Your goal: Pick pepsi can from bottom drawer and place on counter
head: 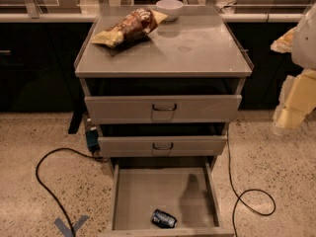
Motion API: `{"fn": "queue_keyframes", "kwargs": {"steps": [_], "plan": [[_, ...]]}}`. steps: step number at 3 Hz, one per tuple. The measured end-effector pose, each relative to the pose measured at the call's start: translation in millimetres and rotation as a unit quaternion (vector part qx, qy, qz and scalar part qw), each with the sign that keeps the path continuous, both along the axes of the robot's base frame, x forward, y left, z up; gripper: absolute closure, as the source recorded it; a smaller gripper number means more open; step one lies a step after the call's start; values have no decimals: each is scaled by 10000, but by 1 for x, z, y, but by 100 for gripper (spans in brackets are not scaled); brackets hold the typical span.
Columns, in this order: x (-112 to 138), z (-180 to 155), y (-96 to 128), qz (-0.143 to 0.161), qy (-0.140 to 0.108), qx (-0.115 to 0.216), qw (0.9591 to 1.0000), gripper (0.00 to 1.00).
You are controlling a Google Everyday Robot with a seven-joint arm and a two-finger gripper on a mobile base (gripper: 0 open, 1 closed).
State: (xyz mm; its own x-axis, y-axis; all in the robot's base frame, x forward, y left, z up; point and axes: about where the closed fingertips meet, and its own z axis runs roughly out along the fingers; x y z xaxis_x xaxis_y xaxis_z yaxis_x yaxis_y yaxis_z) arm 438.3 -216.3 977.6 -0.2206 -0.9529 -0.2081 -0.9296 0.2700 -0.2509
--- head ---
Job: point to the brown yellow chip bag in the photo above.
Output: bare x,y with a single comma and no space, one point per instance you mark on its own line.
135,26

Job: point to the black top drawer handle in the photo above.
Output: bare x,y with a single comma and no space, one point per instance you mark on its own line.
166,108

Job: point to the black middle drawer handle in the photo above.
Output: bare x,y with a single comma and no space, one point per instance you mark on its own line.
166,146

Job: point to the white bowl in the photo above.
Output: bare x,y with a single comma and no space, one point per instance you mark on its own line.
172,8

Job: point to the black drawer handle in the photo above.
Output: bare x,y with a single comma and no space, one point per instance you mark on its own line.
166,108
166,146

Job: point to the grey drawer cabinet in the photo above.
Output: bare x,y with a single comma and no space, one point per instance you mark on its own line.
194,55

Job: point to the grey drawer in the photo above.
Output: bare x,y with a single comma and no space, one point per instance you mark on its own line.
186,192
141,146
138,109

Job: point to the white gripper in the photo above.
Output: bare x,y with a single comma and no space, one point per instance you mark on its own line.
305,46

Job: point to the grey middle drawer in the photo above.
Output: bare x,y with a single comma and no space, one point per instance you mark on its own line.
141,146

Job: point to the long background counter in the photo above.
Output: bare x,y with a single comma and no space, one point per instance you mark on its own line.
225,12

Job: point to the blue pepsi can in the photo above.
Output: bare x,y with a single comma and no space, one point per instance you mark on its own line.
163,219

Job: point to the grey top drawer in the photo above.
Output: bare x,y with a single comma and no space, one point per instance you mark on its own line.
138,109

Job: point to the blue power adapter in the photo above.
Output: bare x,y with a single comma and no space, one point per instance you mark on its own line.
92,140

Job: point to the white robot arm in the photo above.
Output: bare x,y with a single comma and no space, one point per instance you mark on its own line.
304,41

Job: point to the grey bottom drawer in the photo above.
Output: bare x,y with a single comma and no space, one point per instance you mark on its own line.
186,192

